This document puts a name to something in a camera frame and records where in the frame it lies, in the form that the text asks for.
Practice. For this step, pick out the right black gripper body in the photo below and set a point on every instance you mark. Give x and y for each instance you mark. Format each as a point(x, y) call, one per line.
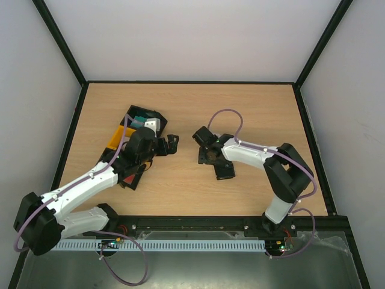
point(215, 161)

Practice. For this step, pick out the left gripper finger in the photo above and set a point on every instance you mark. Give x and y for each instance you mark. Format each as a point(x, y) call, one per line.
point(172, 149)
point(173, 139)

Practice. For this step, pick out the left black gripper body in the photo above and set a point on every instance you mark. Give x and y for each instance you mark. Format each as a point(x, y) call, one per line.
point(158, 152)

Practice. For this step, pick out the black card holder wallet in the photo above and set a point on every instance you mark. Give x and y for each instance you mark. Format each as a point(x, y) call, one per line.
point(224, 170)

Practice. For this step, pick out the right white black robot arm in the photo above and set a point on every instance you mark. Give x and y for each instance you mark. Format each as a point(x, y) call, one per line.
point(287, 172)

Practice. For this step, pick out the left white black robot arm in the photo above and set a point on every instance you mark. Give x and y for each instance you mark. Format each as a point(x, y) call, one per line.
point(42, 221)

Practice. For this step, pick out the teal cards stack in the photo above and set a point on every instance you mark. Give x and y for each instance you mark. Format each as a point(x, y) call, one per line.
point(138, 121)

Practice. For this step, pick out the black bin with teal cards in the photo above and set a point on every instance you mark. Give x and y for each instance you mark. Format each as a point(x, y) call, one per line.
point(150, 117)

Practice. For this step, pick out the yellow bin with white cards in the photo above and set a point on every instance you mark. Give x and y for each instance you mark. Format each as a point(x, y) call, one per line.
point(117, 137)

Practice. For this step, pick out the black bin with red cards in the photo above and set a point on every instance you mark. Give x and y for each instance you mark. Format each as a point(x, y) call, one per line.
point(129, 173)

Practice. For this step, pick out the red white cards stack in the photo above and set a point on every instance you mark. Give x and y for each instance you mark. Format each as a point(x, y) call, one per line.
point(129, 179)

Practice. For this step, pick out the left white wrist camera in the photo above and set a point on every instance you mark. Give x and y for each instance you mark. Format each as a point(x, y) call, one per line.
point(153, 123)

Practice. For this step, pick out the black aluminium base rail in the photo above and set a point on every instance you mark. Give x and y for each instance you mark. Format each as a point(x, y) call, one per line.
point(251, 226)

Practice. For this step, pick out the light blue slotted cable duct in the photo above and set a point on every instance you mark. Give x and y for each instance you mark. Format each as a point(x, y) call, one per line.
point(162, 245)

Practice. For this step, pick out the black cage frame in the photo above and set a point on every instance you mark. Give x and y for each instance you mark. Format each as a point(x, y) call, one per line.
point(332, 25)

